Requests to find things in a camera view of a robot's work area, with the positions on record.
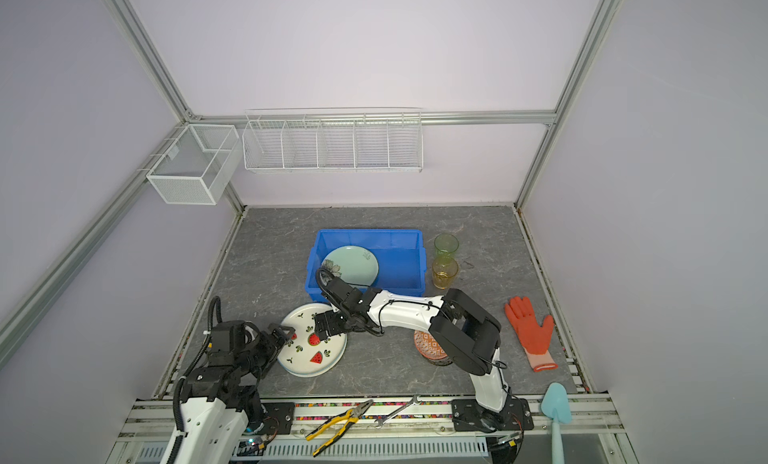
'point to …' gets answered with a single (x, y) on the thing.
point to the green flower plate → (354, 264)
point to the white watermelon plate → (305, 355)
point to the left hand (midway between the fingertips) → (289, 343)
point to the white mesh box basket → (197, 164)
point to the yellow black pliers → (350, 416)
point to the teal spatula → (556, 405)
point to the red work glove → (535, 338)
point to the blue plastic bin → (400, 255)
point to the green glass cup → (446, 245)
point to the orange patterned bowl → (427, 345)
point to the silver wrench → (381, 421)
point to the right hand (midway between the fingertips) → (327, 331)
